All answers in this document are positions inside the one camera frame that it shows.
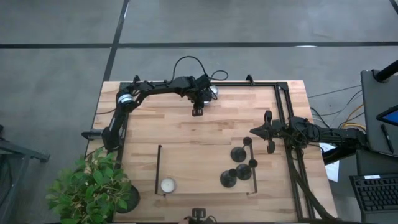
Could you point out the wooden riser shelf, black legs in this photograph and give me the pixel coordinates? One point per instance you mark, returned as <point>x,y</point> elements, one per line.
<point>199,168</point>

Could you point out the black keyboard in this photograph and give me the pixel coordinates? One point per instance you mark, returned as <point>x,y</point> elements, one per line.
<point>376,194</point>

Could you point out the black plant pot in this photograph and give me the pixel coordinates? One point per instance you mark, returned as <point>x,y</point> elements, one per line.
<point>133,199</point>

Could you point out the black tablet, blue screen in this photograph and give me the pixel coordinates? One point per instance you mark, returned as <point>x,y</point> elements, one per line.
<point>390,116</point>

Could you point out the black stylus pen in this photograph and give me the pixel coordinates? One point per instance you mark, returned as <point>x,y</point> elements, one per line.
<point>387,138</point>

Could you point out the black metal frame rail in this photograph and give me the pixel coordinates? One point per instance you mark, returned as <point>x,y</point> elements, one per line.
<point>312,200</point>

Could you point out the white blue-leaf candle tin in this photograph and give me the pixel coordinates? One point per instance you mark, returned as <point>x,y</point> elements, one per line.
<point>214,91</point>

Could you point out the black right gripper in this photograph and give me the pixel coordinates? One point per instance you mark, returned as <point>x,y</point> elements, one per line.
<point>281,130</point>

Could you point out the grey metal cart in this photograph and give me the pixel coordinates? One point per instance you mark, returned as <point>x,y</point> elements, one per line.
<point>18,152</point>

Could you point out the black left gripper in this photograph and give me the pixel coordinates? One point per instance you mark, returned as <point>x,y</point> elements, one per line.
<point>196,96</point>

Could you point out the white paper sheet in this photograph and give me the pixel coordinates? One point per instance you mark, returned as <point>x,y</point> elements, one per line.
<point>332,171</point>

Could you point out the black candlestick holder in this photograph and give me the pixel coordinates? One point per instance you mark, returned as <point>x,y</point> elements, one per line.
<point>238,155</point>
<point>243,172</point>
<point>227,180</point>

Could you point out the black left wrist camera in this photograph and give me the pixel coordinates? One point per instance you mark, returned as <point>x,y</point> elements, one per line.
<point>203,81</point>

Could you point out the black side bracket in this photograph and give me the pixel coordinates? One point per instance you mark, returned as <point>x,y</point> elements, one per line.
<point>91,134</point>

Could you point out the black pole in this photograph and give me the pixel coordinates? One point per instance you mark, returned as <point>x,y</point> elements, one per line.
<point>387,71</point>

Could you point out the green leafy plant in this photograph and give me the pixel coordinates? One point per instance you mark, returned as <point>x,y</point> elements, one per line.
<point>93,186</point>

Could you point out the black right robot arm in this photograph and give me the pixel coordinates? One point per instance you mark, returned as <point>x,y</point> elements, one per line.
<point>326,133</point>

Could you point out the pinkish patterned candle tin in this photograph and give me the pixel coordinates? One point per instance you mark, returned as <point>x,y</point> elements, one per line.
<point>168,185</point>

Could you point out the black table-level camera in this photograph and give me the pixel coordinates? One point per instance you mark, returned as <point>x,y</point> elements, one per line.
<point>199,214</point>

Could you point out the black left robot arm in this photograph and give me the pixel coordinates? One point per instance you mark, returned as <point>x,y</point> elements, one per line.
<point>155,88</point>

